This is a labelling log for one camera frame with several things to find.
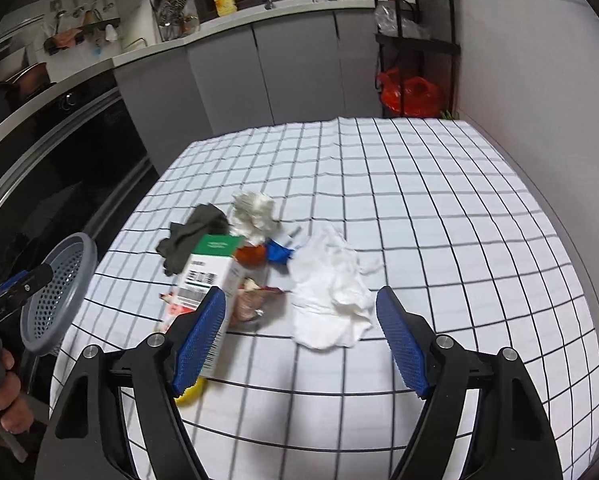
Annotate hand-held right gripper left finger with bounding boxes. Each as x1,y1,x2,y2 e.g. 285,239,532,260
33,286,228,480

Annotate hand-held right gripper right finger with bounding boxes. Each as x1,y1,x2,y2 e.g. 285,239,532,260
375,286,564,480

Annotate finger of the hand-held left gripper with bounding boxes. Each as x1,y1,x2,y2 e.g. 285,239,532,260
0,263,55,301

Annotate grey perforated plastic basket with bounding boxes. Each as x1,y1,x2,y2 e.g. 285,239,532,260
20,232,98,356

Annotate red and white wrapper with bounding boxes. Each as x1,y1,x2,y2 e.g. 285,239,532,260
159,292,182,333

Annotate yellow peel piece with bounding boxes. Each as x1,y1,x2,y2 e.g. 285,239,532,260
175,377,207,405

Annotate white and green carton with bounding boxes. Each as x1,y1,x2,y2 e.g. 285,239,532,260
168,234,247,380

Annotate white paper towel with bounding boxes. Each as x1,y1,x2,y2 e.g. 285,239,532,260
289,224,383,351

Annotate orange peel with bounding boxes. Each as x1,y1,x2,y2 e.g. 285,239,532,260
236,242,269,268

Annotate dark green cloth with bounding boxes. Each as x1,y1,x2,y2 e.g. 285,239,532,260
156,202,230,277

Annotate blue plastic wrapper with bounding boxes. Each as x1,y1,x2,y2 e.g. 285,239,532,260
265,240,295,266

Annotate white tissue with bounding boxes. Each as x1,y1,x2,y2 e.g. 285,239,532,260
230,190,280,238

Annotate person's left hand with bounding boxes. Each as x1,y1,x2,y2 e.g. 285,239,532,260
0,347,33,436

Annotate black built-in oven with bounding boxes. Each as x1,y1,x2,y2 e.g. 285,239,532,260
0,67,160,281

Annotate white checked tablecloth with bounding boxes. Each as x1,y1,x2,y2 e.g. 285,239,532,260
49,117,599,480

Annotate copper pan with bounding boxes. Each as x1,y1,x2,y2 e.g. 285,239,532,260
0,62,50,100

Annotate range hood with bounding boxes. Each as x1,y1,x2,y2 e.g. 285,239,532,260
0,10,45,63

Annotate grey kitchen cabinet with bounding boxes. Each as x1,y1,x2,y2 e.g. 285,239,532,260
113,2,385,171

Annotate black metal shelf rack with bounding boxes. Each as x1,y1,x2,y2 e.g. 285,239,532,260
367,0,463,121

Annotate dish rack with pot lids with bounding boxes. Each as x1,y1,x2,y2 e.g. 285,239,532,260
149,0,201,43

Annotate clear plastic bags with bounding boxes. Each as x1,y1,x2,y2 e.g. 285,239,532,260
377,2,433,41

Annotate wall rail with utensils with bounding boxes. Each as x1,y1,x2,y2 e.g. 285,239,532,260
43,2,121,57

